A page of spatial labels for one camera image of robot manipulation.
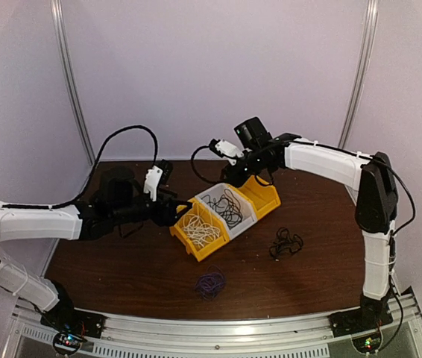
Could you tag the yellow plastic bin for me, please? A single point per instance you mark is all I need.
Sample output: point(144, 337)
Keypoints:
point(262, 195)
point(200, 232)

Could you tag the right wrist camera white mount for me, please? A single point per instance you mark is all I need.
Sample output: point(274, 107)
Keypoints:
point(227, 150)

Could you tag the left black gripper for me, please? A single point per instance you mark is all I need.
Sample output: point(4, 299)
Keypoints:
point(169, 218)

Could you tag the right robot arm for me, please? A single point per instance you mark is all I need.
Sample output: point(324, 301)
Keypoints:
point(368, 175)

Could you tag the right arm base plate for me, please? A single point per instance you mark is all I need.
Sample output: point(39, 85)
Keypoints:
point(357, 320)

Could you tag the right yellow plastic bin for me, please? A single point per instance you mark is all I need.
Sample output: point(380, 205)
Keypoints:
point(262, 195)

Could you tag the aluminium frame post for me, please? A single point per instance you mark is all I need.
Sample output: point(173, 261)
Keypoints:
point(71, 87)
point(365, 52)

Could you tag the front aluminium rail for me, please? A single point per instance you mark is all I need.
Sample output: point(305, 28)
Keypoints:
point(298, 336)

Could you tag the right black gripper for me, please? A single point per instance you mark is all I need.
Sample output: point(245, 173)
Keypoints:
point(235, 180)

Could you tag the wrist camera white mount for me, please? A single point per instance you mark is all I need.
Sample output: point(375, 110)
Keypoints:
point(157, 175)
point(227, 150)

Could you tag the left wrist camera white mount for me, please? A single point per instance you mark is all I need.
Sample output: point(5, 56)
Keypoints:
point(157, 175)

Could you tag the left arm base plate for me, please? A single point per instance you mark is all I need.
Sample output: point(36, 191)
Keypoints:
point(78, 322)

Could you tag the left aluminium frame post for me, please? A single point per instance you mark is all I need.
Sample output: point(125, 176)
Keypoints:
point(71, 87)

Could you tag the round controller board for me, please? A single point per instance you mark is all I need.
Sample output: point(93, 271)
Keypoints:
point(367, 344)
point(66, 343)

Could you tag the left yellow plastic bin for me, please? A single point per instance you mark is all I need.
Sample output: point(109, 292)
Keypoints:
point(200, 232)

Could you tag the right round controller board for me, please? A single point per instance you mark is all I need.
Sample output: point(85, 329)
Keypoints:
point(367, 344)

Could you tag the white plastic bin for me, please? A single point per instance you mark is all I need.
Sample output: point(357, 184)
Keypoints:
point(232, 208)

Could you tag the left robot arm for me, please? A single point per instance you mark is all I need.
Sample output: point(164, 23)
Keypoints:
point(120, 199)

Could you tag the right aluminium frame post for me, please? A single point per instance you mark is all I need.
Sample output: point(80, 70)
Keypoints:
point(365, 52)

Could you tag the left round controller board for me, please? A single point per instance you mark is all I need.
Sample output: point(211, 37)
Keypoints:
point(66, 343)

